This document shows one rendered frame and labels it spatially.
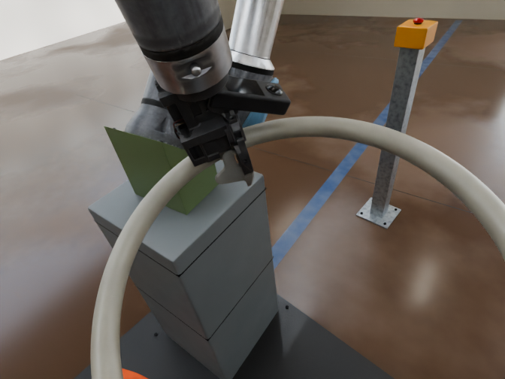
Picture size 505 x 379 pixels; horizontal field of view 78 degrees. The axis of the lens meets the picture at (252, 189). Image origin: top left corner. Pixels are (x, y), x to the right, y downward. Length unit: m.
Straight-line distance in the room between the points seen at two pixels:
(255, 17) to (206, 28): 0.50
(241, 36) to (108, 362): 0.69
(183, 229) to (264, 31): 0.54
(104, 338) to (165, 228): 0.51
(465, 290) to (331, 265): 0.64
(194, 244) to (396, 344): 1.09
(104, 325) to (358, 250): 1.61
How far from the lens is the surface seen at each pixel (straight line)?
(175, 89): 0.36
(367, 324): 1.65
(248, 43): 0.82
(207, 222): 0.86
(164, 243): 0.85
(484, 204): 0.43
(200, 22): 0.32
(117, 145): 0.93
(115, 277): 0.43
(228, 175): 0.47
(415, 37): 1.53
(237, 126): 0.41
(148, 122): 0.83
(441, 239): 2.06
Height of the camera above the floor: 1.45
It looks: 40 degrees down
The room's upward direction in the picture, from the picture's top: 8 degrees counter-clockwise
